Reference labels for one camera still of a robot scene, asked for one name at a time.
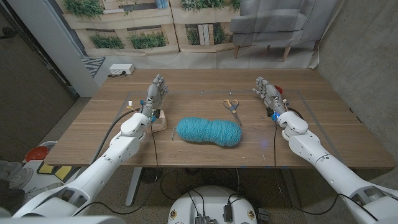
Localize printed room backdrop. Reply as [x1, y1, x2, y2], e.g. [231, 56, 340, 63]
[55, 0, 338, 70]

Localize teal yarn skein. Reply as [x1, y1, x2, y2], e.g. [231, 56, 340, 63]
[172, 116, 243, 147]

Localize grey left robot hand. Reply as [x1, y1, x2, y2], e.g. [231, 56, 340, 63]
[140, 73, 169, 118]

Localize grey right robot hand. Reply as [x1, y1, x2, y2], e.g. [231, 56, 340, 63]
[252, 76, 289, 116]

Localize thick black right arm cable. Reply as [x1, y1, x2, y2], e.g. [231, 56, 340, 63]
[286, 106, 305, 121]

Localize black wall hook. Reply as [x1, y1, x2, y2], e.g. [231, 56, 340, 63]
[0, 27, 18, 40]

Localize grey sneaker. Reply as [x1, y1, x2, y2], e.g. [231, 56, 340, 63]
[21, 182, 65, 203]
[0, 161, 34, 190]

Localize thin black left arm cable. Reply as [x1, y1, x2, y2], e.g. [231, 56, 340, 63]
[73, 121, 159, 217]

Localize black adapter on torso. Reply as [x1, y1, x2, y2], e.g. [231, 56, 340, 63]
[223, 204, 233, 223]

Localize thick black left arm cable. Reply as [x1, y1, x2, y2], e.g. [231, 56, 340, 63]
[91, 108, 142, 164]

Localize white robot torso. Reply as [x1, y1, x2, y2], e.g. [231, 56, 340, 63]
[167, 185, 258, 224]

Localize orange handled scissors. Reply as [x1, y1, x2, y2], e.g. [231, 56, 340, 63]
[223, 99, 243, 127]

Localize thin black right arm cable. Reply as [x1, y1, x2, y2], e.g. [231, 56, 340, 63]
[272, 118, 379, 222]

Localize light wooden block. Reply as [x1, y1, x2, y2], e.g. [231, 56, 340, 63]
[146, 109, 168, 134]

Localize white power strip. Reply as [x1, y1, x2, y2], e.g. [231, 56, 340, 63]
[109, 63, 136, 76]

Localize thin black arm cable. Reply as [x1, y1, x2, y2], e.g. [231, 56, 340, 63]
[272, 118, 379, 222]
[73, 121, 159, 217]

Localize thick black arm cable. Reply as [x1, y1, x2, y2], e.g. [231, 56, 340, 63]
[286, 106, 305, 121]
[91, 108, 142, 164]

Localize red bowl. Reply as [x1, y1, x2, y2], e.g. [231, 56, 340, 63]
[24, 146, 50, 163]

